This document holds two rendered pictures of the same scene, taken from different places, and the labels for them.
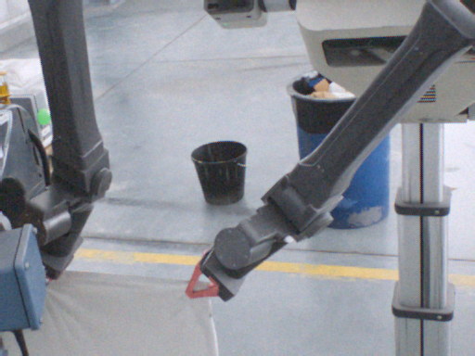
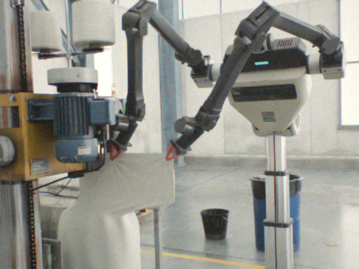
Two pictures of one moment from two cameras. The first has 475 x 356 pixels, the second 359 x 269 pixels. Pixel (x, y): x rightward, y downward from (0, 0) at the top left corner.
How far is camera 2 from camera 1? 92 cm
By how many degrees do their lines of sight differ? 21
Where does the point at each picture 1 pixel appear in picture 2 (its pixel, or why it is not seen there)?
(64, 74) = (133, 64)
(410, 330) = (270, 233)
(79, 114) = (137, 83)
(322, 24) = not seen: hidden behind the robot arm
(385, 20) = (251, 80)
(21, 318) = (105, 119)
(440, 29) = (240, 43)
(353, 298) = not seen: outside the picture
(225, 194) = (215, 233)
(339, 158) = (215, 93)
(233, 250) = (179, 126)
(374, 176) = not seen: hidden behind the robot
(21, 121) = (118, 104)
